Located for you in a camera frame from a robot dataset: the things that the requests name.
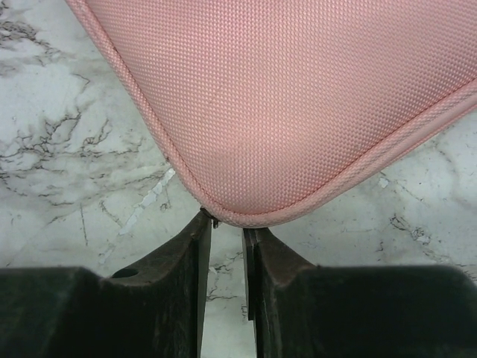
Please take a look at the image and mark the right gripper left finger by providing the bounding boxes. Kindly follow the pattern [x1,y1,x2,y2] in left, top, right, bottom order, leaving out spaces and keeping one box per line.
[100,212,212,357]

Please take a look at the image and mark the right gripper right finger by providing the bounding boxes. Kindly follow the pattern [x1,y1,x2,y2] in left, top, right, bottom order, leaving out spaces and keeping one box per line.
[243,228,369,357]

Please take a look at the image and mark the pink medicine kit case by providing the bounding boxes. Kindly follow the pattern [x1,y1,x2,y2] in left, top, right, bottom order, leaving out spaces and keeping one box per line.
[69,1,476,227]

